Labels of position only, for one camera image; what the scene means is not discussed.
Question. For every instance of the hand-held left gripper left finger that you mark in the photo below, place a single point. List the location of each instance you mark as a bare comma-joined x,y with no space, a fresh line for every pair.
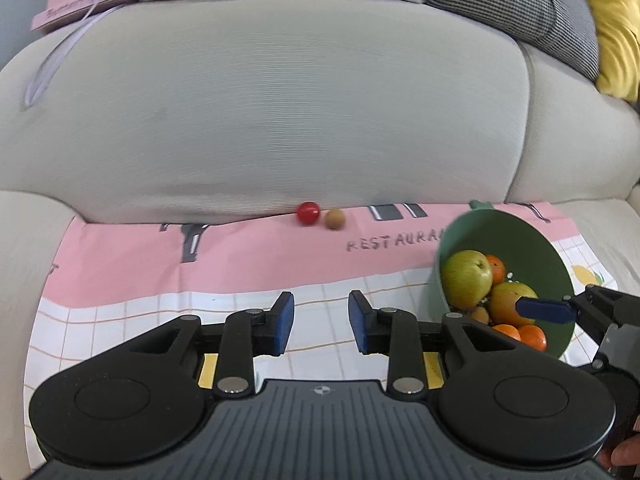
284,322

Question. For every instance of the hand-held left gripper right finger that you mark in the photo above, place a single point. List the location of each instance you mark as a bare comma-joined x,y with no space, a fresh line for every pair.
360,322

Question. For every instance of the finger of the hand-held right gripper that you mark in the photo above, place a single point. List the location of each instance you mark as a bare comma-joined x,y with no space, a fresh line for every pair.
545,310

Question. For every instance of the yellow-green pear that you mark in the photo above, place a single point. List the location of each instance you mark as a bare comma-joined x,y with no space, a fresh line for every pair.
512,305

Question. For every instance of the brown longan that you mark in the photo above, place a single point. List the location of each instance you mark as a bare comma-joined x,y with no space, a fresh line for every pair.
335,219
480,315

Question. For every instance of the green plastic bowl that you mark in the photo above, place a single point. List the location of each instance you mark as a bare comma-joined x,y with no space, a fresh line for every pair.
520,250

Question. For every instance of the large green pear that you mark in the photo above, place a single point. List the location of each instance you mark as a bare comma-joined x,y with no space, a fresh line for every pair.
466,279

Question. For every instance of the person's right hand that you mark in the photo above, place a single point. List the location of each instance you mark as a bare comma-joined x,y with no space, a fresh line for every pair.
622,454

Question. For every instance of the red cherry tomato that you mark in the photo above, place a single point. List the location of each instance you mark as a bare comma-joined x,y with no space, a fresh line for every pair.
308,213

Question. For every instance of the pink printed picnic mat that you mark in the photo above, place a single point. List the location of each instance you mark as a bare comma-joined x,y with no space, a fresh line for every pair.
150,270

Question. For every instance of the beige fabric sofa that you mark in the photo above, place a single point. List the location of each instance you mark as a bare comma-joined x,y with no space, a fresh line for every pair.
300,110

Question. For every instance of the yellow cushion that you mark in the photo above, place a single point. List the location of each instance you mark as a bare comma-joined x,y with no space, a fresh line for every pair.
617,30

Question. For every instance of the grey checked cushion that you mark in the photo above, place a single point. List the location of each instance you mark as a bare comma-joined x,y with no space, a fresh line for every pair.
520,5

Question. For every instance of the lilac ribbon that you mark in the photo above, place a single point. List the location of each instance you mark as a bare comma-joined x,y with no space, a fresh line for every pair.
55,60

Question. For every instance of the pink gift box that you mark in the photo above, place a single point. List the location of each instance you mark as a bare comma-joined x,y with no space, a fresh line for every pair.
75,5

